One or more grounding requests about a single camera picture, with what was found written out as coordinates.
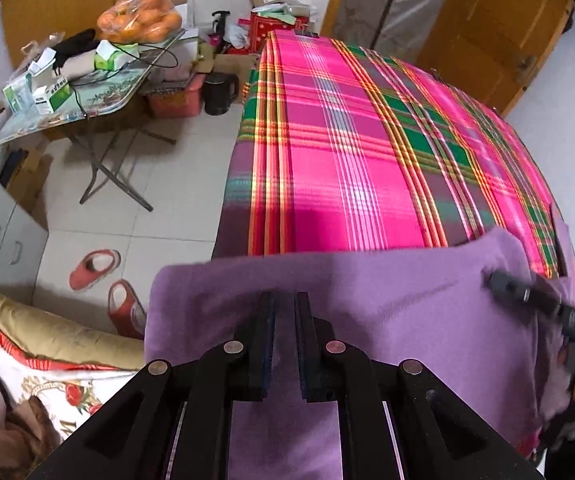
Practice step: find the red plastic basket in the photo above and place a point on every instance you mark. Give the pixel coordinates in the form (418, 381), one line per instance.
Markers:
(178, 103)

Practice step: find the folding table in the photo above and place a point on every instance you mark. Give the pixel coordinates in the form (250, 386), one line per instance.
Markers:
(95, 96)

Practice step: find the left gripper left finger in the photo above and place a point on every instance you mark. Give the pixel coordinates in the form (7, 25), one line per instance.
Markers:
(173, 421)

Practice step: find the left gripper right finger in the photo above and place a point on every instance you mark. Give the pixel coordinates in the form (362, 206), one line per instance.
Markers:
(397, 421)

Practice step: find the red slipper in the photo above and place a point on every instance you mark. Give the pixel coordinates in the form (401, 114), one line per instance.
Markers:
(125, 310)
(93, 267)

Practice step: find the tan pillow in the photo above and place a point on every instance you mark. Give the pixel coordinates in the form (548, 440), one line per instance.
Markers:
(44, 341)

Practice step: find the purple fleece garment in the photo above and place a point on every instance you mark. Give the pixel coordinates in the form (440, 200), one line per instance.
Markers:
(425, 304)

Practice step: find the black kettle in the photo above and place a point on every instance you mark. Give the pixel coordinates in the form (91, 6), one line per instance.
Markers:
(219, 91)

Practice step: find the red gift box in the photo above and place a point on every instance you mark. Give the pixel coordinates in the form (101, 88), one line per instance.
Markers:
(263, 23)

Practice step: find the red slipper far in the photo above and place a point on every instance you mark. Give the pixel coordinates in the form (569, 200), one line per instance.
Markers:
(93, 267)

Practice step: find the pink plaid bed sheet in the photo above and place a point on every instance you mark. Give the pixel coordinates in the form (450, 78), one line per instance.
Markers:
(343, 150)

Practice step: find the red slipper near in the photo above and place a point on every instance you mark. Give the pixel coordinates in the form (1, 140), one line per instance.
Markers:
(125, 310)

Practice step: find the bag of oranges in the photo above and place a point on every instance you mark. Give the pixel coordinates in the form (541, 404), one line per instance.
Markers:
(139, 21)

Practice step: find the wooden door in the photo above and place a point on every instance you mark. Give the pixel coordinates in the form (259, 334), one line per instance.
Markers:
(493, 49)

